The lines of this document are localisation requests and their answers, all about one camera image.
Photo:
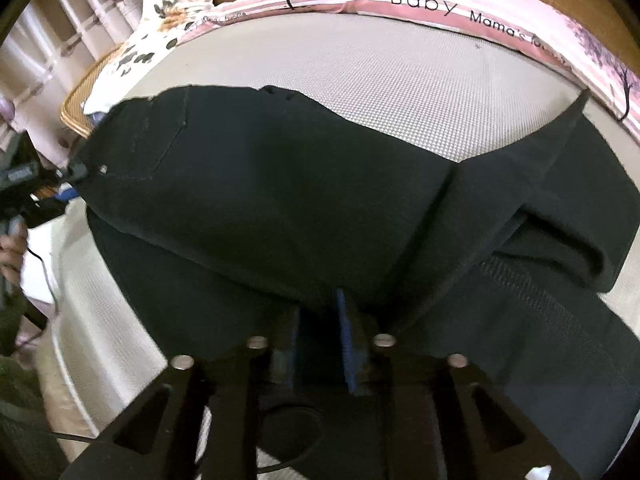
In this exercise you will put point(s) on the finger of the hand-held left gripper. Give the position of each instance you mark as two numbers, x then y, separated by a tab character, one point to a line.
80	172

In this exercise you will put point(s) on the black pants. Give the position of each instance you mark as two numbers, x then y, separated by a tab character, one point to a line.
250	200

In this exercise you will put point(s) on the floral pillow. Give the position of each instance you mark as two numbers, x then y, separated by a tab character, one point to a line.
150	35

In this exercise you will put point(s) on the grey woven bed mat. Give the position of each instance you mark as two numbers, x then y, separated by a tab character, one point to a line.
380	85

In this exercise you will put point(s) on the wicker chair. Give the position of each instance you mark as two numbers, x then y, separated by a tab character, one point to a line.
75	110

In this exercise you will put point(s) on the beige curtain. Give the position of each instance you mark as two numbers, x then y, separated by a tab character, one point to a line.
75	10

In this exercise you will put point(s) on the person's left forearm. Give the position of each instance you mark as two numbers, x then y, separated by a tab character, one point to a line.
20	410

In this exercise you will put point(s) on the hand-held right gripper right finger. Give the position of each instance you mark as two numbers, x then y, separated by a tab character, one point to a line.
346	332

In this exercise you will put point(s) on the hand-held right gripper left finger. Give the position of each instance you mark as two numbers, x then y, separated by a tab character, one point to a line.
287	345

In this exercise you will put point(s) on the person's left hand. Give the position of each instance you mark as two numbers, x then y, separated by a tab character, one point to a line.
12	255

